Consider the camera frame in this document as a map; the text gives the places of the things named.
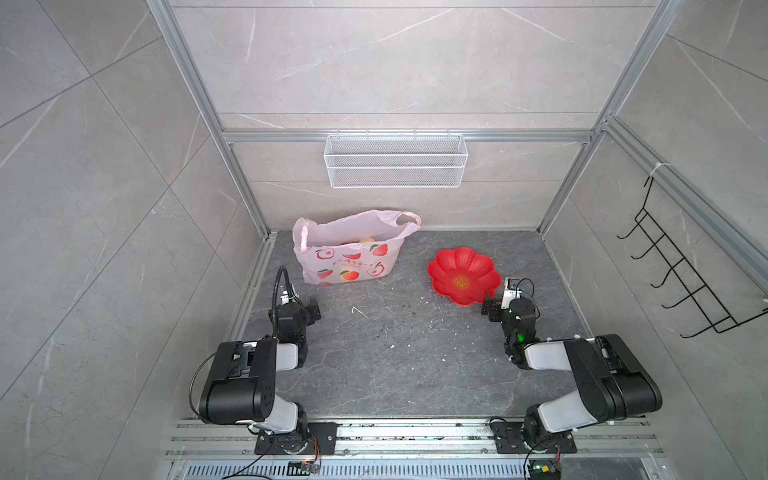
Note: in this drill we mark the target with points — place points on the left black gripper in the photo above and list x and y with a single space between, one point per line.
310 311

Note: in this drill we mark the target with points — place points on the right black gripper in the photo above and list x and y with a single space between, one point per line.
492 307

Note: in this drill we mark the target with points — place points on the pink plastic fruit-print bag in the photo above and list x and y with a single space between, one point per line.
330 253

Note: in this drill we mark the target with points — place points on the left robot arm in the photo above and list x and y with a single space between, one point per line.
236 385

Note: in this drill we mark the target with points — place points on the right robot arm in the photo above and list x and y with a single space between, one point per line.
611 383

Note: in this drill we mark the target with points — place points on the red flower-shaped plate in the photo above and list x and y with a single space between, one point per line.
464 276

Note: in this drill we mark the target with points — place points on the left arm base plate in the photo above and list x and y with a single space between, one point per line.
305 440

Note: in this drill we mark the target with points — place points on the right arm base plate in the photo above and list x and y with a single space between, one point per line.
518 437

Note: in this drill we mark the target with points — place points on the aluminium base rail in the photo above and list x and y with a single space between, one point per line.
411 448

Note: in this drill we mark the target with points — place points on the white wire mesh basket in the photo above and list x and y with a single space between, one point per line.
357 161

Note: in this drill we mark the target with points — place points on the black wire hook rack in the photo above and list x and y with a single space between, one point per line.
717 317

